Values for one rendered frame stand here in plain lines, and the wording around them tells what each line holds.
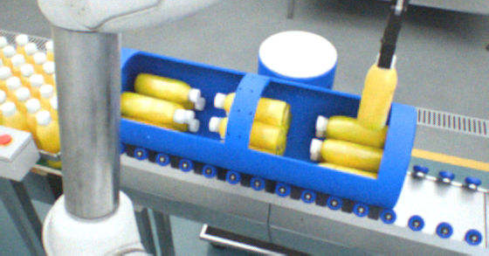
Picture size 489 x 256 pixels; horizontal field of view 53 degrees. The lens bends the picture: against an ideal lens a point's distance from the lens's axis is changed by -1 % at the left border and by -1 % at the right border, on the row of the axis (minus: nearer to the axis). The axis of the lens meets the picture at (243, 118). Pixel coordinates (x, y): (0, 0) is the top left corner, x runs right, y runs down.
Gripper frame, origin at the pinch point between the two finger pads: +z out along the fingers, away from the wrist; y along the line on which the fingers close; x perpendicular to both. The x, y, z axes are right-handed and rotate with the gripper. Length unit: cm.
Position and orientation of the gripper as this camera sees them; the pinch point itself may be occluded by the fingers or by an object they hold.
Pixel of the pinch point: (387, 49)
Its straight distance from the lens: 113.6
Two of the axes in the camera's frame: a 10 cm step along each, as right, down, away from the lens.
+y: 3.1, -6.5, 7.0
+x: -9.5, -2.1, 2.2
